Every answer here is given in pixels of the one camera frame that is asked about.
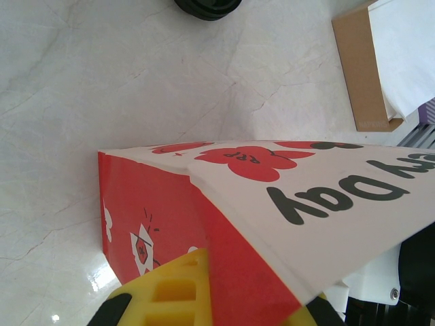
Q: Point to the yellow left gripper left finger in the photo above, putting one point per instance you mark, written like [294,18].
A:
[163,299]

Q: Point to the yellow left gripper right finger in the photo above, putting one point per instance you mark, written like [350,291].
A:
[319,314]

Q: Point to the red white paper bag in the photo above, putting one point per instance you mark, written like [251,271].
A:
[272,203]

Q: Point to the white paper napkin stack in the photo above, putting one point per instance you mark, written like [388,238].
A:
[408,51]

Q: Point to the clipboard with white paper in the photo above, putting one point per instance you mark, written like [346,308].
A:
[357,68]

